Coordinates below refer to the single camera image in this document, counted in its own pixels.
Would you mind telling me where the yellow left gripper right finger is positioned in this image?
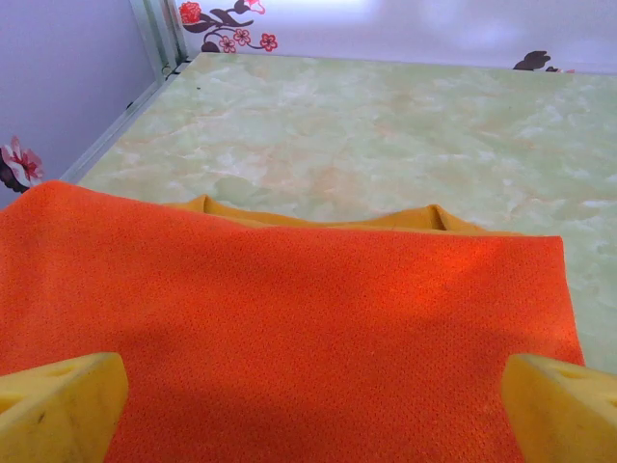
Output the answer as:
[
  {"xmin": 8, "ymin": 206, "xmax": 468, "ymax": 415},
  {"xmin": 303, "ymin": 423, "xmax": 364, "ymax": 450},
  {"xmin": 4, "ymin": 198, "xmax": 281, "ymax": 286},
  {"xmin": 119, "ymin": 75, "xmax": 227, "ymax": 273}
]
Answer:
[{"xmin": 500, "ymin": 353, "xmax": 617, "ymax": 463}]

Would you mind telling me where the orange folded t-shirt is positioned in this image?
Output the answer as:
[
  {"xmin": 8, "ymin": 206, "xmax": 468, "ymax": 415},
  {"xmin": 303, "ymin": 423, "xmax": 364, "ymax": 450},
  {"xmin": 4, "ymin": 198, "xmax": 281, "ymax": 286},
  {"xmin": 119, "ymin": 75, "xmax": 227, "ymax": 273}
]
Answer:
[{"xmin": 0, "ymin": 180, "xmax": 586, "ymax": 463}]

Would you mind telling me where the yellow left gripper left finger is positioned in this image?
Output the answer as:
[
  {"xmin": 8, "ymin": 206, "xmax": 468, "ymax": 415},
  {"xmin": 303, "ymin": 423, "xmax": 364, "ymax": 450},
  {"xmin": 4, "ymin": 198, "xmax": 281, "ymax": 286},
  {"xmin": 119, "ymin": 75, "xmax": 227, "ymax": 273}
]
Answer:
[{"xmin": 0, "ymin": 351, "xmax": 130, "ymax": 463}]

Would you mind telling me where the aluminium frame corner post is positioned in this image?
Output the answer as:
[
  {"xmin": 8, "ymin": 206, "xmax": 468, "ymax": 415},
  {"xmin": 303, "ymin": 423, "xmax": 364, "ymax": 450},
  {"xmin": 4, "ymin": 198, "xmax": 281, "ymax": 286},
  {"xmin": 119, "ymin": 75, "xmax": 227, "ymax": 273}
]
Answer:
[{"xmin": 128, "ymin": 0, "xmax": 190, "ymax": 83}]

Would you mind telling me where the yellow folded t-shirt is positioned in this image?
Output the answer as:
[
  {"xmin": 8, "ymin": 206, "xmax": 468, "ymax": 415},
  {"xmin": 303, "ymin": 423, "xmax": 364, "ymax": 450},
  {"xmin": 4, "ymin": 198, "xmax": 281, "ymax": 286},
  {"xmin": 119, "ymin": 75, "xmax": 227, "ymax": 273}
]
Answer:
[{"xmin": 163, "ymin": 194, "xmax": 524, "ymax": 237}]

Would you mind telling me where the aluminium table side rail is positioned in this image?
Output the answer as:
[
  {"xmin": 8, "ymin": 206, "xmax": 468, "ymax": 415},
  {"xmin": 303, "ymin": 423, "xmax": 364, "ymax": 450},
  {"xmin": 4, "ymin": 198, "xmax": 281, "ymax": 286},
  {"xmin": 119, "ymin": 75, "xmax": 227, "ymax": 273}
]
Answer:
[{"xmin": 58, "ymin": 62, "xmax": 194, "ymax": 184}]

